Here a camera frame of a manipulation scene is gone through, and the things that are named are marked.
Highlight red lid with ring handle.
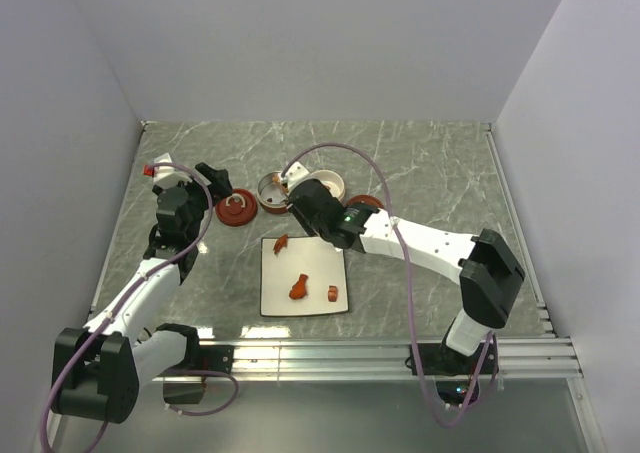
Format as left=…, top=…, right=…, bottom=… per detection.
left=215, top=188, right=258, bottom=227

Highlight red lid with white tab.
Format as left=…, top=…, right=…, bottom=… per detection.
left=345, top=194, right=384, bottom=212

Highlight small orange chicken wing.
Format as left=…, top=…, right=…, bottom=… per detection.
left=273, top=234, right=289, bottom=255

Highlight metal tongs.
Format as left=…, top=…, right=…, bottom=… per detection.
left=272, top=175, right=288, bottom=203

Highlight braised pork belly cube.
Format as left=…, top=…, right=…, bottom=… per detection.
left=327, top=285, right=338, bottom=303

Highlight large orange drumstick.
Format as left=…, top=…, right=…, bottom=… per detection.
left=289, top=274, right=308, bottom=301

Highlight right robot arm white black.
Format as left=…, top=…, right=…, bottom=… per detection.
left=288, top=177, right=526, bottom=373

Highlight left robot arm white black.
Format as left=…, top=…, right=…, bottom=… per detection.
left=48, top=156, right=233, bottom=424

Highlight pink cream round container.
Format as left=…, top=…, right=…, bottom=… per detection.
left=311, top=170, right=346, bottom=201

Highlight steel bowl red base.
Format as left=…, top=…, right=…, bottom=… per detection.
left=257, top=171, right=289, bottom=215

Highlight white square plate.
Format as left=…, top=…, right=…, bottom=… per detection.
left=260, top=237, right=349, bottom=318

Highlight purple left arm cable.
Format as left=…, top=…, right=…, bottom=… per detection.
left=38, top=162, right=240, bottom=453

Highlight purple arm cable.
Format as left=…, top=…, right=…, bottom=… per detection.
left=282, top=143, right=500, bottom=428
left=38, top=162, right=240, bottom=453

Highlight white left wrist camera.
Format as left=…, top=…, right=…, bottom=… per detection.
left=143, top=153, right=180, bottom=189

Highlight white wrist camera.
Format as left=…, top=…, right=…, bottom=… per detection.
left=280, top=162, right=310, bottom=190
left=143, top=153, right=180, bottom=189

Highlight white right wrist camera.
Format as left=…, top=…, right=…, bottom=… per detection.
left=280, top=162, right=310, bottom=190

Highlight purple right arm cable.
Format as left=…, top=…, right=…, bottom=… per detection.
left=282, top=143, right=500, bottom=428

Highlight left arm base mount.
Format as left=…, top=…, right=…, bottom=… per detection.
left=156, top=323, right=234, bottom=406

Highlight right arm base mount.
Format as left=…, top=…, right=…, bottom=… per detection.
left=405, top=343, right=499, bottom=377

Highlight aluminium rail frame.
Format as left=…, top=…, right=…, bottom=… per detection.
left=97, top=121, right=595, bottom=452

